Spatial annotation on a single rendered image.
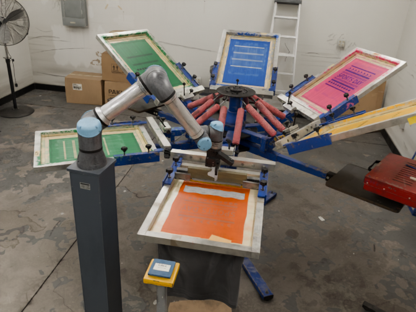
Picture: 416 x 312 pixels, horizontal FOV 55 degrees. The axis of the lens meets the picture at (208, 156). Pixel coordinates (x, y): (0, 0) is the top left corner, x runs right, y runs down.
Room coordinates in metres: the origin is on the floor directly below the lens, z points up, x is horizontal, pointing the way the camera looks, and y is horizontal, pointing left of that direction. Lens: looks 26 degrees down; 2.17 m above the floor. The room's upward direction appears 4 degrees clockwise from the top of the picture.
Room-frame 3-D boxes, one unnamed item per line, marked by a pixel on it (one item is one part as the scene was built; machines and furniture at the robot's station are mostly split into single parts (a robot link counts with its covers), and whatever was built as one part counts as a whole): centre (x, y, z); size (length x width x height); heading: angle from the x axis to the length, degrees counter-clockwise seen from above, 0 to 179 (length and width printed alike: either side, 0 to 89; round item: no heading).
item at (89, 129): (1.82, 0.60, 1.37); 0.13 x 0.12 x 0.14; 13
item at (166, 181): (2.15, 0.21, 0.97); 0.30 x 0.05 x 0.07; 172
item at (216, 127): (2.09, -0.04, 1.31); 0.09 x 0.08 x 0.11; 103
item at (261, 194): (2.07, -0.34, 0.97); 0.30 x 0.05 x 0.07; 172
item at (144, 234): (1.87, -0.03, 0.97); 0.79 x 0.58 x 0.04; 172
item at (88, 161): (1.81, 0.60, 1.25); 0.15 x 0.15 x 0.10
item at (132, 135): (2.58, 0.66, 1.05); 1.08 x 0.61 x 0.23; 112
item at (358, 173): (2.50, -0.71, 0.91); 1.34 x 0.40 x 0.08; 52
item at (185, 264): (1.58, 0.01, 0.74); 0.45 x 0.03 x 0.43; 82
